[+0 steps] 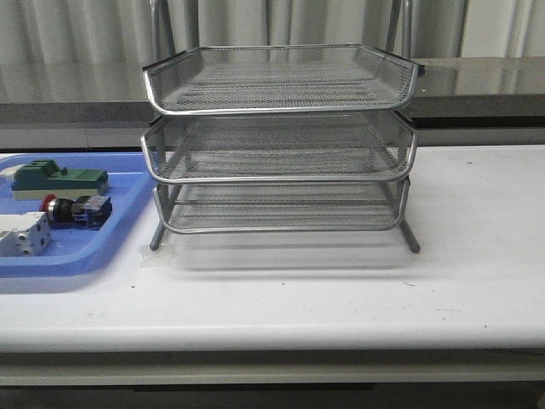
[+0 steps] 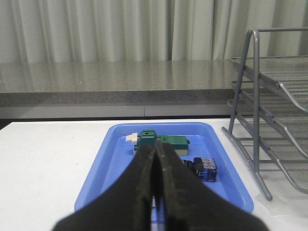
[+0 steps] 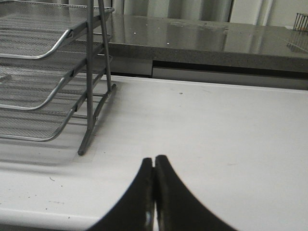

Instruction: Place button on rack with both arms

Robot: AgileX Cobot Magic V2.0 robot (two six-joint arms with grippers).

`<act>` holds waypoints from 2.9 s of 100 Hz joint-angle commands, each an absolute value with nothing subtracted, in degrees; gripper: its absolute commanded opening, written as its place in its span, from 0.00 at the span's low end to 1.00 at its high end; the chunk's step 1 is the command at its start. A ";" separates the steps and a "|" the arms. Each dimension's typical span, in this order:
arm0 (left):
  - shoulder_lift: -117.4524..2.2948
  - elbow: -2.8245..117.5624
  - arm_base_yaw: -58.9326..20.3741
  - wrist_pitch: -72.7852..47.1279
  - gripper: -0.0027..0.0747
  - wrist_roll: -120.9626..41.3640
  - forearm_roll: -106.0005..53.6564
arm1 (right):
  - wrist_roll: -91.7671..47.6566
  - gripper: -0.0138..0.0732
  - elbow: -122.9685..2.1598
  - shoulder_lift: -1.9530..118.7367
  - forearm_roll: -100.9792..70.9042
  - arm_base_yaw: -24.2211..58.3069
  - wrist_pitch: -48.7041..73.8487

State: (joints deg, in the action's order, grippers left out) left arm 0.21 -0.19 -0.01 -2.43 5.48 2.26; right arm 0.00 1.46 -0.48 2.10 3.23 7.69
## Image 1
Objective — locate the red emergency stop push button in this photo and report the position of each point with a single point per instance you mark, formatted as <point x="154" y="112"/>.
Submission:
<point x="90" y="212"/>

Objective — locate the silver mesh top tray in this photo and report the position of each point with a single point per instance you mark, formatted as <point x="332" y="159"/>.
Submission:
<point x="272" y="79"/>

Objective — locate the blue plastic tray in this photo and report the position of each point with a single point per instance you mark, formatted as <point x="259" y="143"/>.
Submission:
<point x="74" y="251"/>

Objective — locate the grey back counter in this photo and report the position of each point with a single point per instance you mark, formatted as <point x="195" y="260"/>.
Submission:
<point x="98" y="107"/>

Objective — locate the white circuit breaker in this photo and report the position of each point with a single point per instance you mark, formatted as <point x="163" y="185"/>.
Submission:
<point x="24" y="234"/>

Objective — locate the white part on tray edge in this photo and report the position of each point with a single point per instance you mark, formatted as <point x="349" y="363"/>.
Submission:
<point x="9" y="172"/>

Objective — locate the grey metal rack frame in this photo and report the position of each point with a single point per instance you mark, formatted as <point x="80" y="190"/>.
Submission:
<point x="165" y="49"/>

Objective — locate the green and beige switch block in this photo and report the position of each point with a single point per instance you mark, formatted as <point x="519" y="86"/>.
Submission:
<point x="39" y="178"/>

